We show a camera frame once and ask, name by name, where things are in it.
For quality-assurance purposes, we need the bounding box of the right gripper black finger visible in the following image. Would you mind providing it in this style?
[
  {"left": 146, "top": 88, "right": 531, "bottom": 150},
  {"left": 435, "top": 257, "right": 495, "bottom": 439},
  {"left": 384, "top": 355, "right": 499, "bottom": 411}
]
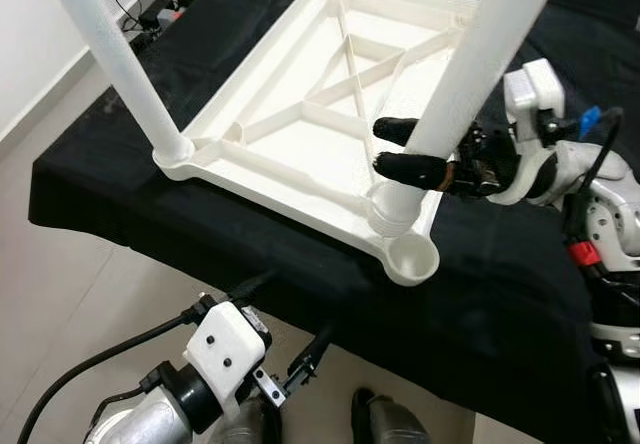
[
  {"left": 372, "top": 151, "right": 453, "bottom": 193},
  {"left": 373, "top": 117, "right": 423, "bottom": 148}
]

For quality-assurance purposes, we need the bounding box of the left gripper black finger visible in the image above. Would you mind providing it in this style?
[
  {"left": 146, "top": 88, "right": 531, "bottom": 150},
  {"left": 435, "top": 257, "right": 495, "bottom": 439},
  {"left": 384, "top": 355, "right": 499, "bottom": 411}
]
[
  {"left": 285, "top": 322, "right": 338, "bottom": 387},
  {"left": 225, "top": 269, "right": 278, "bottom": 302}
]

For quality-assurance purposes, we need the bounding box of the white plastic table top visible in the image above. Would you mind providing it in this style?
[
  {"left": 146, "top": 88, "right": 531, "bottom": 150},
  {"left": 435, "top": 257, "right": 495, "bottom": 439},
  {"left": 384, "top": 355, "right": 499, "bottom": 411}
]
[{"left": 152, "top": 0, "right": 479, "bottom": 287}]

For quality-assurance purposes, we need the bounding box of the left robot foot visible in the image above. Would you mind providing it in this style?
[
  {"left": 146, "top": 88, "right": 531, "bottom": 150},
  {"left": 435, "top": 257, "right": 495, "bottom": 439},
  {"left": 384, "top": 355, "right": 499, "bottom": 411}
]
[{"left": 215, "top": 394, "right": 281, "bottom": 444}]

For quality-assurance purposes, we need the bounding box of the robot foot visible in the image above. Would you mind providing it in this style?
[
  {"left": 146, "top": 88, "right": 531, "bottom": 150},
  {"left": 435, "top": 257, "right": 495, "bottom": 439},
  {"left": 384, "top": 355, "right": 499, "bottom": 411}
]
[
  {"left": 350, "top": 389, "right": 431, "bottom": 444},
  {"left": 215, "top": 394, "right": 281, "bottom": 444}
]

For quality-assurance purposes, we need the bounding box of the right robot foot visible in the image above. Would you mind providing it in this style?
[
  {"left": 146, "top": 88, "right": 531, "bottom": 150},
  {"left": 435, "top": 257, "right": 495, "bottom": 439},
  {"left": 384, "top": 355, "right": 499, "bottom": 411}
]
[{"left": 350, "top": 389, "right": 431, "bottom": 444}]

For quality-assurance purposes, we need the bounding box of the black tablecloth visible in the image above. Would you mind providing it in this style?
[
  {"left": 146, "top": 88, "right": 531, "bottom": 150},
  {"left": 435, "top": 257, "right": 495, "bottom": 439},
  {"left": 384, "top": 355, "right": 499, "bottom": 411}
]
[{"left": 28, "top": 0, "right": 640, "bottom": 444}]

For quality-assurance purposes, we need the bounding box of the black charger brick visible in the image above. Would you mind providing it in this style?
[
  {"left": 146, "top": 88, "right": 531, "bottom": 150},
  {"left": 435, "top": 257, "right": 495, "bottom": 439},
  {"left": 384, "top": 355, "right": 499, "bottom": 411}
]
[{"left": 140, "top": 0, "right": 177, "bottom": 23}]

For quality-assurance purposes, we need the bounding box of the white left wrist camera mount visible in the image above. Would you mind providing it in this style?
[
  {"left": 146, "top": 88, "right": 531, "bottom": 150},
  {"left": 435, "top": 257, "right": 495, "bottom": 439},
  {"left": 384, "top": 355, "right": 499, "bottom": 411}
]
[{"left": 185, "top": 301, "right": 271, "bottom": 410}]

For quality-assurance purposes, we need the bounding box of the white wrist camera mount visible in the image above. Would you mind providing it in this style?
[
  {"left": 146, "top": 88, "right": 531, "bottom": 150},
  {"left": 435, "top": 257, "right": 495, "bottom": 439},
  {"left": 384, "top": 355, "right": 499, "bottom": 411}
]
[
  {"left": 490, "top": 59, "right": 566, "bottom": 205},
  {"left": 185, "top": 301, "right": 271, "bottom": 410}
]

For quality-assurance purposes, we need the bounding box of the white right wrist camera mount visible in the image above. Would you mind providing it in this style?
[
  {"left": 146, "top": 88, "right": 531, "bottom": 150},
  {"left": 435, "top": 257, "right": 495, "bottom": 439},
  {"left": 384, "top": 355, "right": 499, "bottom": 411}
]
[{"left": 490, "top": 59, "right": 566, "bottom": 205}]

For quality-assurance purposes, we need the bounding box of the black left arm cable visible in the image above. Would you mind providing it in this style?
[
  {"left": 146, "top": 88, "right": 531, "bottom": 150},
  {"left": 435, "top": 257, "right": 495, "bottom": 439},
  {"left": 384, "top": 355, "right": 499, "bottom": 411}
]
[{"left": 18, "top": 304, "right": 216, "bottom": 444}]

